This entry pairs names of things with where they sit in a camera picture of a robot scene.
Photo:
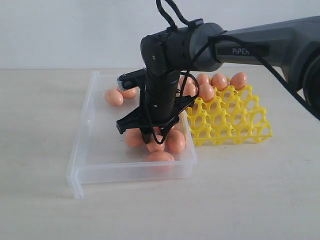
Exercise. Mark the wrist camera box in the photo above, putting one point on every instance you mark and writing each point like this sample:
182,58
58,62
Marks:
131,80

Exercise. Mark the brown egg frontmost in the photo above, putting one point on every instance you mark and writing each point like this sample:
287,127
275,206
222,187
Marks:
160,158

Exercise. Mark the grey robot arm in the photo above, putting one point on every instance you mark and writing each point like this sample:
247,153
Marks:
290,50

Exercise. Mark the yellow plastic egg tray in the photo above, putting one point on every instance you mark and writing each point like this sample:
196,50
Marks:
231,117

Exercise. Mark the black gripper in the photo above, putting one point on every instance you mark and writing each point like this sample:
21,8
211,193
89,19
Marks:
158,105

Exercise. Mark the clear plastic bin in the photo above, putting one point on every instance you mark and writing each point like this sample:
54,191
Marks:
100,154

